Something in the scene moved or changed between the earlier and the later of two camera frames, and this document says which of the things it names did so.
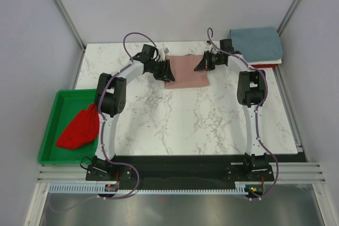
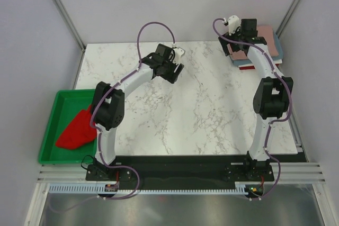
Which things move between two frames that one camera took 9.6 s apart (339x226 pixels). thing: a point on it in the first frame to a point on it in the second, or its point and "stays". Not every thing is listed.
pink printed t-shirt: x=182 y=68 to x=266 y=32
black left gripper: x=166 y=74 stays
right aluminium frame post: x=294 y=3 stays
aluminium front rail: x=302 y=172 stays
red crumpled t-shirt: x=84 y=129 stays
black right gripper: x=205 y=64 to x=224 y=44
